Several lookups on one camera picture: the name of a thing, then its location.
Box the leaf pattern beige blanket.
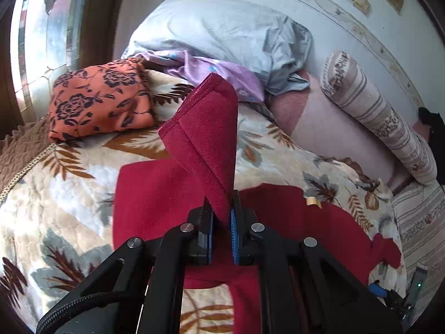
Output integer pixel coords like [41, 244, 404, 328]
[0, 68, 407, 334]

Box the orange black floral cloth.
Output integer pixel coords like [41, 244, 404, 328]
[49, 56, 156, 142]

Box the dark red fleece garment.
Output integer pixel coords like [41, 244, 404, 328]
[113, 73, 401, 333]

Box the lilac patterned cloth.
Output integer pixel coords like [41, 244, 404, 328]
[137, 50, 265, 103]

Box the striped beige bolster pillow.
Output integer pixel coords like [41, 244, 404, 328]
[321, 51, 437, 185]

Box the striped beige folded quilt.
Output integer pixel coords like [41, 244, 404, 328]
[391, 182, 444, 313]

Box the black cloth by wall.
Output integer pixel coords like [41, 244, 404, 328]
[419, 107, 445, 154]

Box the light blue grey pillow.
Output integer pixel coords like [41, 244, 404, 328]
[123, 0, 313, 95]

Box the stained glass window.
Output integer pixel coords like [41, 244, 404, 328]
[10, 0, 85, 121]

